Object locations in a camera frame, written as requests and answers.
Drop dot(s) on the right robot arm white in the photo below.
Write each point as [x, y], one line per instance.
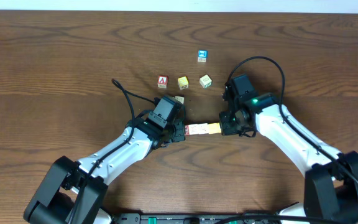
[331, 177]

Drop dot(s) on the red A block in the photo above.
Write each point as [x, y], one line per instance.
[162, 82]

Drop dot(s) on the yellow block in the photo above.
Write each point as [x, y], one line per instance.
[183, 83]
[203, 128]
[212, 128]

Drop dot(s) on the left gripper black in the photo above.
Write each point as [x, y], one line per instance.
[179, 132]

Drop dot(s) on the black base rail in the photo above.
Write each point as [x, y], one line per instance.
[137, 218]

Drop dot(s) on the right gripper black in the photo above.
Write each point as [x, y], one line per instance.
[226, 129]

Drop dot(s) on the white green block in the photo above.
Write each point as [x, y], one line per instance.
[206, 81]

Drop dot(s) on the red U block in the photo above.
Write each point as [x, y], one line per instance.
[187, 130]

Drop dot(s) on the fifth row block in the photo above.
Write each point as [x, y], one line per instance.
[219, 130]

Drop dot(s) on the blue letter block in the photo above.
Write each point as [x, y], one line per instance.
[202, 56]

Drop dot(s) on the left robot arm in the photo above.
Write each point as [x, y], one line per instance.
[73, 191]

